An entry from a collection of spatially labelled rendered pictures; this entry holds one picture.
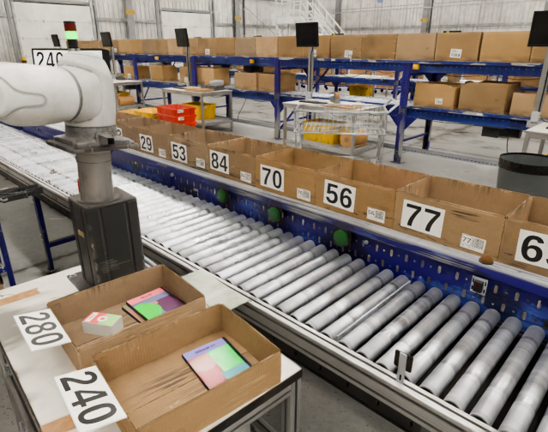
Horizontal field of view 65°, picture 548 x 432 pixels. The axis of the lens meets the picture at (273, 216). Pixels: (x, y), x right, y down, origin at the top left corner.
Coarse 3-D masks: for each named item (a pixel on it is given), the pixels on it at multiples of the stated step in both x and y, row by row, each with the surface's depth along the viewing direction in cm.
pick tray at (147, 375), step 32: (192, 320) 122; (224, 320) 128; (128, 352) 111; (160, 352) 118; (256, 352) 117; (128, 384) 109; (160, 384) 108; (192, 384) 108; (224, 384) 97; (256, 384) 104; (128, 416) 88; (160, 416) 88; (192, 416) 93; (224, 416) 100
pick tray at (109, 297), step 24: (96, 288) 136; (120, 288) 142; (144, 288) 148; (168, 288) 150; (192, 288) 136; (72, 312) 133; (120, 312) 138; (168, 312) 123; (192, 312) 129; (72, 336) 127; (96, 336) 126; (120, 336) 114; (72, 360) 116
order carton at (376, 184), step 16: (352, 160) 207; (320, 176) 187; (336, 176) 181; (352, 176) 210; (368, 176) 204; (384, 176) 198; (400, 176) 192; (416, 176) 186; (320, 192) 190; (368, 192) 172; (384, 192) 167; (336, 208) 186; (384, 208) 169; (384, 224) 170
